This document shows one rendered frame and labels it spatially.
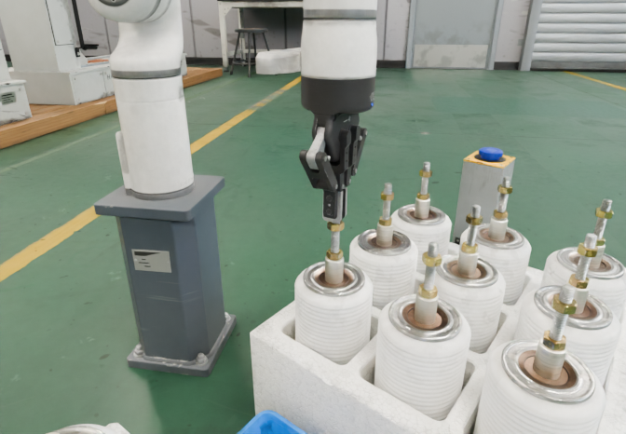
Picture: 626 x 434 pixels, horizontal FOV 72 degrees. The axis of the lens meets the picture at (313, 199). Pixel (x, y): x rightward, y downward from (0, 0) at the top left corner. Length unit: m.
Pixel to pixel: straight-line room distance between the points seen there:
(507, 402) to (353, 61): 0.33
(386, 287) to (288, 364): 0.17
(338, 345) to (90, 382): 0.45
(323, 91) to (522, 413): 0.33
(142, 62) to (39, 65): 2.39
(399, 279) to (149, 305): 0.39
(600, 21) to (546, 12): 0.56
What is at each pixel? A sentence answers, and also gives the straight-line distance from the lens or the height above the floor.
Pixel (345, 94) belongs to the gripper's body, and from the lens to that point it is 0.42.
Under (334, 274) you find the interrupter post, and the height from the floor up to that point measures 0.26.
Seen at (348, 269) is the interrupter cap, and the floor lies 0.25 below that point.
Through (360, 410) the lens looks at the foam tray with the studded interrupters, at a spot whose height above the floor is 0.17.
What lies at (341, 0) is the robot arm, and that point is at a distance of 0.41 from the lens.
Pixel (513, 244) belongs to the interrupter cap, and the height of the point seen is 0.25.
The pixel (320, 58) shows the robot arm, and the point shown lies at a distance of 0.42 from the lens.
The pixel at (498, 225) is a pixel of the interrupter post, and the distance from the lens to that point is 0.66.
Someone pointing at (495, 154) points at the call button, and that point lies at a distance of 0.81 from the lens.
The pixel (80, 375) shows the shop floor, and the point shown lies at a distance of 0.86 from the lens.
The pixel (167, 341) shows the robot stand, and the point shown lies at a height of 0.06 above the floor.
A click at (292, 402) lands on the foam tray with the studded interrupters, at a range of 0.58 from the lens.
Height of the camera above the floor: 0.54
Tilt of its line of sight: 23 degrees down
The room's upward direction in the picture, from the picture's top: straight up
